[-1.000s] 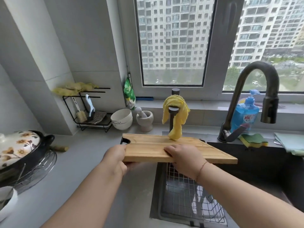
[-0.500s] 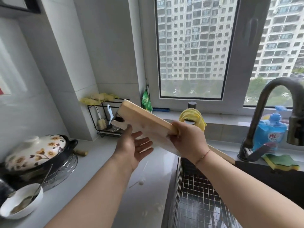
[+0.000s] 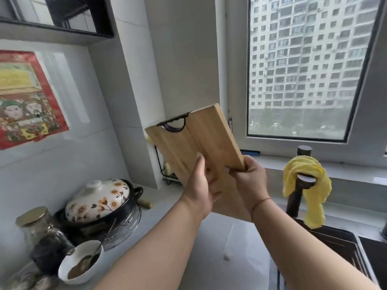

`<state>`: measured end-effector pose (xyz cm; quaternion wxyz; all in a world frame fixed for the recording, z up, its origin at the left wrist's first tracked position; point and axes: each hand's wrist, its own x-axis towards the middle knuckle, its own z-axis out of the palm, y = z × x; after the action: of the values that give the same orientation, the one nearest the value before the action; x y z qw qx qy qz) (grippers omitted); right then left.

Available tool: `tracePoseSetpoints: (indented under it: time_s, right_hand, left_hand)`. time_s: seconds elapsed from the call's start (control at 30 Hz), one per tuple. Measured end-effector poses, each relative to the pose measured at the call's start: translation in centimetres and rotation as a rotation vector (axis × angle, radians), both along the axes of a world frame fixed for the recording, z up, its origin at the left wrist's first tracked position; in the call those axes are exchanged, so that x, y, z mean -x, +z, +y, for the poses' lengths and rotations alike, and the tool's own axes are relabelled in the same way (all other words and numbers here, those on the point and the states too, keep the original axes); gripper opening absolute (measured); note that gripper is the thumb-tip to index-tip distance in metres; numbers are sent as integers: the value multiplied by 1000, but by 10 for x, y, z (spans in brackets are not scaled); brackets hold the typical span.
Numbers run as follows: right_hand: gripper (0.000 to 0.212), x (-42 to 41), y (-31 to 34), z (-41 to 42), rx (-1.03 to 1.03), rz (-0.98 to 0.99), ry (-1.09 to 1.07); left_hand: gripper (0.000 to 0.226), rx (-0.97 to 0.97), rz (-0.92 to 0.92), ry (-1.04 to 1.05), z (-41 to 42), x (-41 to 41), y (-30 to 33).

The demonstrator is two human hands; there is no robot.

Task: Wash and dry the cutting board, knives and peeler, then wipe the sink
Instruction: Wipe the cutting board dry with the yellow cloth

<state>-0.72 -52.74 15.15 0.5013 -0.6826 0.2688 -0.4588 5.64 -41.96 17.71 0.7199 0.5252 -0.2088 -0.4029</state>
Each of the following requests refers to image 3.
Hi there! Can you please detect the person's right hand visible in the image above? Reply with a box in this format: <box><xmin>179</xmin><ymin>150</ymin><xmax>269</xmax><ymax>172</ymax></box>
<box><xmin>224</xmin><ymin>155</ymin><xmax>271</xmax><ymax>218</ymax></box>

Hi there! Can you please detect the person's left hand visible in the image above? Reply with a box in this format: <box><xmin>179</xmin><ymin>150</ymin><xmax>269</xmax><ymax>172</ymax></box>
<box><xmin>180</xmin><ymin>153</ymin><xmax>222</xmax><ymax>220</ymax></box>

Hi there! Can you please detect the wooden cutting board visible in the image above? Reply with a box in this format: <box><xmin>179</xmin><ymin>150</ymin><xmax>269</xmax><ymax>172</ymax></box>
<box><xmin>145</xmin><ymin>103</ymin><xmax>253</xmax><ymax>223</ymax></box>

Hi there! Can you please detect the person's right forearm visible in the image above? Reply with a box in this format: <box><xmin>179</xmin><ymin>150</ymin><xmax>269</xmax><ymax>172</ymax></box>
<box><xmin>251</xmin><ymin>198</ymin><xmax>382</xmax><ymax>290</ymax></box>

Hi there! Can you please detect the person's left forearm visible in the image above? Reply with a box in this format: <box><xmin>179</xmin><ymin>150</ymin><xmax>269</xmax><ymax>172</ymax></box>
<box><xmin>93</xmin><ymin>196</ymin><xmax>209</xmax><ymax>290</ymax></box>

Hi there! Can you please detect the dark kitchen faucet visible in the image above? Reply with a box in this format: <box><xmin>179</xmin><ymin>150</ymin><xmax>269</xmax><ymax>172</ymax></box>
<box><xmin>285</xmin><ymin>145</ymin><xmax>315</xmax><ymax>219</ymax></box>

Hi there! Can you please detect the yellow cloth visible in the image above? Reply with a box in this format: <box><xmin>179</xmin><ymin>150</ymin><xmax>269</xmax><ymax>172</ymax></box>
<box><xmin>282</xmin><ymin>155</ymin><xmax>332</xmax><ymax>229</ymax></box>

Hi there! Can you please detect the black cooking pot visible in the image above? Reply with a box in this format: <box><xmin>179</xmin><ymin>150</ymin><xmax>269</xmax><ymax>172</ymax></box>
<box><xmin>54</xmin><ymin>179</ymin><xmax>144</xmax><ymax>239</ymax></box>

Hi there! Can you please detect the floral ceramic pot lid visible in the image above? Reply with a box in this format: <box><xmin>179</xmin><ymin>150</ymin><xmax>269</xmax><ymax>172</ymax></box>
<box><xmin>65</xmin><ymin>179</ymin><xmax>131</xmax><ymax>224</ymax></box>

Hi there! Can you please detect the metal spoon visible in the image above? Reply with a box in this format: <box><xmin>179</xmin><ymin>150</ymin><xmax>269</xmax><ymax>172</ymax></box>
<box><xmin>88</xmin><ymin>218</ymin><xmax>117</xmax><ymax>263</ymax></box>

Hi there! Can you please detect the white bowl with sauce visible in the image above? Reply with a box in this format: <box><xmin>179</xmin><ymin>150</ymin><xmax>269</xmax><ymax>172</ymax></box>
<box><xmin>58</xmin><ymin>240</ymin><xmax>104</xmax><ymax>285</ymax></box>

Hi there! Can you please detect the dark plastic-wrapped jar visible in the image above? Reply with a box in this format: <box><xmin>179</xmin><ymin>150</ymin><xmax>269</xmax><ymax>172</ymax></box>
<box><xmin>30</xmin><ymin>229</ymin><xmax>75</xmax><ymax>277</ymax></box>

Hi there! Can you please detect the glass jar with gold lid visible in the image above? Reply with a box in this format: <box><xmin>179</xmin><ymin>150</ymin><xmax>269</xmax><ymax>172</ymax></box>
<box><xmin>15</xmin><ymin>206</ymin><xmax>54</xmax><ymax>248</ymax></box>

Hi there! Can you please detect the black range hood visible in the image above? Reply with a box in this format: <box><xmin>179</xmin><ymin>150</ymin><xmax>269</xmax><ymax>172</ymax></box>
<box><xmin>0</xmin><ymin>0</ymin><xmax>115</xmax><ymax>46</ymax></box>

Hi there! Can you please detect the black wire holder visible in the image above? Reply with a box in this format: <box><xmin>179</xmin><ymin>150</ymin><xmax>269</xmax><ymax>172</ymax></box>
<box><xmin>154</xmin><ymin>145</ymin><xmax>182</xmax><ymax>186</ymax></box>

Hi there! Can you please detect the red string bracelet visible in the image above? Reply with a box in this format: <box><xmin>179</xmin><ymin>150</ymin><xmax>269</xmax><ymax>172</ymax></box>
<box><xmin>250</xmin><ymin>197</ymin><xmax>272</xmax><ymax>212</ymax></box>

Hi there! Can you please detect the metal wire rack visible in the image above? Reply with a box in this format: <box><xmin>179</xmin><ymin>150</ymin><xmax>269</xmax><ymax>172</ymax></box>
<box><xmin>97</xmin><ymin>205</ymin><xmax>143</xmax><ymax>252</ymax></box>

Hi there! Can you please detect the window with dark frame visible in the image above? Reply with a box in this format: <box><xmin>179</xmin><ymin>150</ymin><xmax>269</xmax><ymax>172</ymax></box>
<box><xmin>246</xmin><ymin>0</ymin><xmax>387</xmax><ymax>145</ymax></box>

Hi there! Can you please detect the red festive wall poster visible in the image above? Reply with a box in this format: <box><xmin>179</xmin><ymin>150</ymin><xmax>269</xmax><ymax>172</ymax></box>
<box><xmin>0</xmin><ymin>50</ymin><xmax>70</xmax><ymax>150</ymax></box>

